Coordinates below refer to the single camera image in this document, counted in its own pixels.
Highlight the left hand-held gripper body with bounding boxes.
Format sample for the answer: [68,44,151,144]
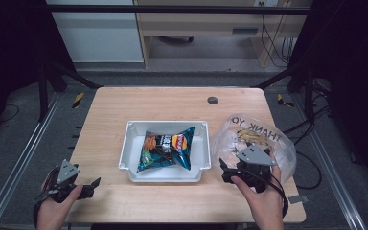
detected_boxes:
[39,158,91,203]

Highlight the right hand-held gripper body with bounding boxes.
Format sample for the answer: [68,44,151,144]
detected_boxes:
[230,143,278,194]

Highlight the clear plastic bag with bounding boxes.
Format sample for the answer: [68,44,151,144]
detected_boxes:
[210,113,297,185]

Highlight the white plastic bin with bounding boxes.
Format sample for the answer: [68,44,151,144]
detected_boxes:
[118,120,213,184]

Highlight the dark blue chip bag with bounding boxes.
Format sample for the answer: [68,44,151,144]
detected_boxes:
[136,126,196,173]

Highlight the person's left hand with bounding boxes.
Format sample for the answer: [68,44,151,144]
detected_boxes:
[36,173,84,230]

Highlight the person's right hand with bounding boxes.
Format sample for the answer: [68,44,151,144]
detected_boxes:
[230,151,286,230]

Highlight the grey metal clip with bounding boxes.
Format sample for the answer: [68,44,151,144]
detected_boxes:
[287,195,311,205]

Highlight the yellow black floor tape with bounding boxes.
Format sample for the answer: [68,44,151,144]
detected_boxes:
[276,93,295,108]
[72,92,85,109]

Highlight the black metal stand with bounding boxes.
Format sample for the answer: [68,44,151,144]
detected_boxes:
[37,61,105,123]
[254,61,316,124]

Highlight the white cabinet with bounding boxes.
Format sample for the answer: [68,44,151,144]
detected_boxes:
[45,0,145,64]

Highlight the light wooden desk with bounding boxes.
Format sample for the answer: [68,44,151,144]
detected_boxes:
[133,0,314,69]

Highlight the black horizontal bar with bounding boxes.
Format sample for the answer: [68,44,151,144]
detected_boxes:
[46,4,312,16]

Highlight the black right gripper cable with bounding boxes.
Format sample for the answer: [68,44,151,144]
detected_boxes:
[244,166,289,219]

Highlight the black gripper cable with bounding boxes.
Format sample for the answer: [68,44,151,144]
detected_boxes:
[244,166,289,219]
[33,172,58,226]

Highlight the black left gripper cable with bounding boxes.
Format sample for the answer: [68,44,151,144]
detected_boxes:
[33,172,58,226]

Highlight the aluminium floor rail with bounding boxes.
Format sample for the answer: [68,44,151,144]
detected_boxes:
[291,94,368,230]
[0,92,62,230]

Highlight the black floor cables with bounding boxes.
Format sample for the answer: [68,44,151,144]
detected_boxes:
[280,80,334,191]

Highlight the thin black floor cable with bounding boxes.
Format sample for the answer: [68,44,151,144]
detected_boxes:
[0,103,21,125]

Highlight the hanging black cables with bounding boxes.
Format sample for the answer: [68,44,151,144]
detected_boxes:
[259,1,297,69]

